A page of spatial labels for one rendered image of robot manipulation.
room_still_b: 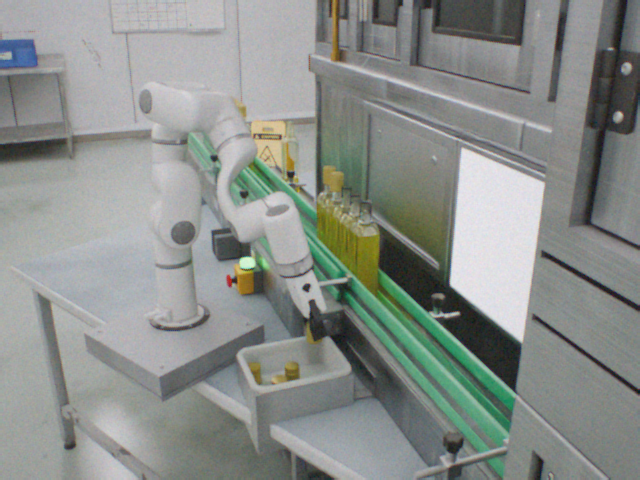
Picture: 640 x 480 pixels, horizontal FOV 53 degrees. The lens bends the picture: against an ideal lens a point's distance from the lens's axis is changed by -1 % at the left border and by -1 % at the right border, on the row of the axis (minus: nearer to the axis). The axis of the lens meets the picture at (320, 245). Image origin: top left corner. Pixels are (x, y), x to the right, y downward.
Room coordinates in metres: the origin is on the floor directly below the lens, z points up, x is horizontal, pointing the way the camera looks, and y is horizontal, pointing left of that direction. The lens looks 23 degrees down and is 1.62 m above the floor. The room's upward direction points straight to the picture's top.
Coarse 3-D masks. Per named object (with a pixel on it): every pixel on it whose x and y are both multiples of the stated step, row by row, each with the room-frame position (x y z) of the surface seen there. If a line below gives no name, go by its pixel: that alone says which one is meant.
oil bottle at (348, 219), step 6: (348, 216) 1.46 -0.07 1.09; (354, 216) 1.45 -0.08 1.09; (342, 222) 1.47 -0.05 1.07; (348, 222) 1.44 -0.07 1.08; (342, 228) 1.47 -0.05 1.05; (348, 228) 1.44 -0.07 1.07; (342, 234) 1.47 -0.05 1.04; (348, 234) 1.44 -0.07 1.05; (342, 240) 1.47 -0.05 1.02; (348, 240) 1.44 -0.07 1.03; (342, 246) 1.47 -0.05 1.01; (348, 246) 1.44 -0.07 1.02; (342, 252) 1.47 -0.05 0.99; (348, 252) 1.44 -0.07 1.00; (342, 258) 1.47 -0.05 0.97; (348, 258) 1.44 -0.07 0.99; (348, 264) 1.44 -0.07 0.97
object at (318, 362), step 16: (304, 336) 1.31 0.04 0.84; (240, 352) 1.24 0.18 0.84; (256, 352) 1.26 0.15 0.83; (272, 352) 1.27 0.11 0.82; (288, 352) 1.29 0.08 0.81; (304, 352) 1.30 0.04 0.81; (320, 352) 1.31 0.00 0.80; (336, 352) 1.25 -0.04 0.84; (272, 368) 1.27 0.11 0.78; (304, 368) 1.29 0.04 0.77; (320, 368) 1.29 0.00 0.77; (336, 368) 1.23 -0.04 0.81; (256, 384) 1.12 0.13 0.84; (288, 384) 1.12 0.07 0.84
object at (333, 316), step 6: (330, 306) 1.38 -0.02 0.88; (336, 306) 1.38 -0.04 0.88; (324, 312) 1.35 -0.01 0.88; (330, 312) 1.36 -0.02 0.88; (336, 312) 1.36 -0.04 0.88; (342, 312) 1.37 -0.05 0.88; (324, 318) 1.35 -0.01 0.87; (330, 318) 1.36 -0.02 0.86; (336, 318) 1.36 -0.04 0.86; (342, 318) 1.37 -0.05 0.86; (324, 324) 1.35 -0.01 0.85; (330, 324) 1.35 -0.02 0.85; (336, 324) 1.36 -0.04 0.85; (342, 324) 1.37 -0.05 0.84; (306, 330) 1.34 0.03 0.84; (330, 330) 1.36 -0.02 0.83; (336, 330) 1.36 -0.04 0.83; (342, 330) 1.37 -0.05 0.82
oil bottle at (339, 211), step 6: (336, 210) 1.52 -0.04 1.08; (342, 210) 1.50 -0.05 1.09; (348, 210) 1.50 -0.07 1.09; (336, 216) 1.51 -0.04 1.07; (342, 216) 1.49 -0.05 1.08; (336, 222) 1.51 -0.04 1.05; (336, 228) 1.51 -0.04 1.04; (336, 234) 1.51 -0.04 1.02; (336, 240) 1.51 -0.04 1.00; (336, 246) 1.51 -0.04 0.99; (336, 252) 1.51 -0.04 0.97
